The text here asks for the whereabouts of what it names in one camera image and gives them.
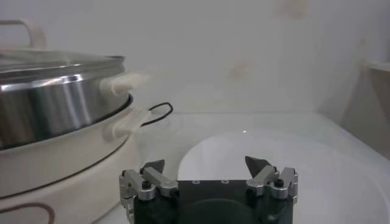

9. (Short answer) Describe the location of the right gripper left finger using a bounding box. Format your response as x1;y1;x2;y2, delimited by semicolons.
118;159;180;211

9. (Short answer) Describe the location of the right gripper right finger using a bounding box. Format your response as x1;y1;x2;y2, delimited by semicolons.
244;155;299;205

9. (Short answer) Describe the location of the glass lid with cream handle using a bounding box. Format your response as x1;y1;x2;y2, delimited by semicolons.
0;19;126;75

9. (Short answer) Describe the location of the perforated steel steamer basket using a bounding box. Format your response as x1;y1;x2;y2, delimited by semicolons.
0;50;150;152

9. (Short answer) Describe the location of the white round plate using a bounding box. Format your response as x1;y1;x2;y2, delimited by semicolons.
176;127;390;224

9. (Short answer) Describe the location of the cream electric pot base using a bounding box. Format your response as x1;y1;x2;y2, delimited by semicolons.
0;106;153;224

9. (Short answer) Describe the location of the white side desk with label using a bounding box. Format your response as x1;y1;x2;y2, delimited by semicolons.
339;57;390;159

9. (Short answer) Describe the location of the black pot power cord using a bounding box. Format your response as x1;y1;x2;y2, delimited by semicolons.
140;102;174;127

